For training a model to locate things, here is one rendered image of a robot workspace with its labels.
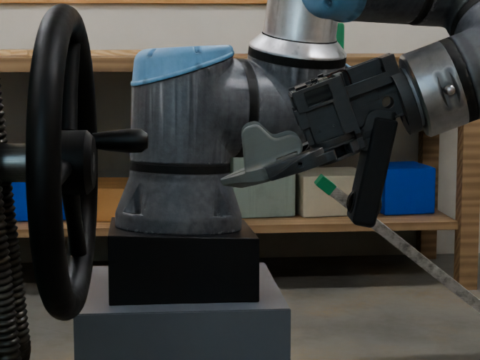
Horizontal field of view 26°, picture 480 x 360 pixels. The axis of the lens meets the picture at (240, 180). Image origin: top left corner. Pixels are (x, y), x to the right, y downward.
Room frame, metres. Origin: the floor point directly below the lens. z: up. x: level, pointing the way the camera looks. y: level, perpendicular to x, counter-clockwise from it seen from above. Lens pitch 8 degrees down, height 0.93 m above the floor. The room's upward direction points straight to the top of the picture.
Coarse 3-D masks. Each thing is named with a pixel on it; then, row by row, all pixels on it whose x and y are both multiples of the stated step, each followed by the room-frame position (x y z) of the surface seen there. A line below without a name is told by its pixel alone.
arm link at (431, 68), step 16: (432, 48) 1.06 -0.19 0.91; (400, 64) 1.09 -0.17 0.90; (416, 64) 1.04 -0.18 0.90; (432, 64) 1.04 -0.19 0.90; (448, 64) 1.03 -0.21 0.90; (416, 80) 1.03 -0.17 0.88; (432, 80) 1.03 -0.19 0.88; (448, 80) 1.03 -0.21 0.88; (416, 96) 1.04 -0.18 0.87; (432, 96) 1.03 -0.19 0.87; (448, 96) 1.03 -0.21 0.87; (464, 96) 1.03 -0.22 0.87; (432, 112) 1.03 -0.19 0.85; (448, 112) 1.03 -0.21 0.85; (464, 112) 1.04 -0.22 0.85; (432, 128) 1.04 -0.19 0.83; (448, 128) 1.05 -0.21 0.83
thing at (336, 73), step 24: (336, 72) 1.05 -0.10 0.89; (360, 72) 1.07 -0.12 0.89; (384, 72) 1.05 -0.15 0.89; (312, 96) 1.04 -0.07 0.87; (336, 96) 1.04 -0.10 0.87; (360, 96) 1.06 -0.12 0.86; (384, 96) 1.06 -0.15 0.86; (408, 96) 1.04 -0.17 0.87; (312, 120) 1.04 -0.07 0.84; (336, 120) 1.04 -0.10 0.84; (360, 120) 1.06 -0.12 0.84; (408, 120) 1.05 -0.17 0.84; (312, 144) 1.04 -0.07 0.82; (336, 144) 1.04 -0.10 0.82; (360, 144) 1.04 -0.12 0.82
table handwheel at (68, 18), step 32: (64, 32) 0.88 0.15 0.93; (32, 64) 0.85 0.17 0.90; (64, 64) 0.86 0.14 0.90; (32, 96) 0.83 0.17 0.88; (64, 96) 0.98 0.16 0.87; (32, 128) 0.82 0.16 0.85; (64, 128) 0.96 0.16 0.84; (96, 128) 1.08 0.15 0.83; (0, 160) 0.94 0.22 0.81; (32, 160) 0.81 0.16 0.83; (64, 160) 0.92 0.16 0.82; (96, 160) 1.08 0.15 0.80; (32, 192) 0.81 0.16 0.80; (64, 192) 0.94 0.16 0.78; (96, 192) 1.07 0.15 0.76; (32, 224) 0.82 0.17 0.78; (32, 256) 0.83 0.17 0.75; (64, 256) 0.84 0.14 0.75; (64, 288) 0.85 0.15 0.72; (64, 320) 0.91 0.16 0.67
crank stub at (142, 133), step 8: (96, 136) 1.06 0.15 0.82; (104, 136) 1.06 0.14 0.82; (112, 136) 1.06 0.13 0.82; (120, 136) 1.06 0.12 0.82; (128, 136) 1.06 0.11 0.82; (136, 136) 1.06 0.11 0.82; (144, 136) 1.06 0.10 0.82; (96, 144) 1.06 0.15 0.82; (104, 144) 1.06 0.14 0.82; (112, 144) 1.06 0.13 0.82; (120, 144) 1.06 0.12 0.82; (128, 144) 1.06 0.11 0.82; (136, 144) 1.06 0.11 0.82; (144, 144) 1.06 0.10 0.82; (128, 152) 1.07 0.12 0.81; (136, 152) 1.07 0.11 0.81
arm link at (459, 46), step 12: (468, 12) 1.08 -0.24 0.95; (468, 24) 1.08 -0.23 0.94; (456, 36) 1.06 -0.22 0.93; (468, 36) 1.05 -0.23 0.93; (456, 48) 1.04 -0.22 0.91; (468, 48) 1.04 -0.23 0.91; (456, 60) 1.03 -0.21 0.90; (468, 60) 1.03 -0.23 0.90; (468, 72) 1.03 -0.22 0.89; (468, 84) 1.03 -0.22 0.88; (468, 96) 1.03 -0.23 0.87
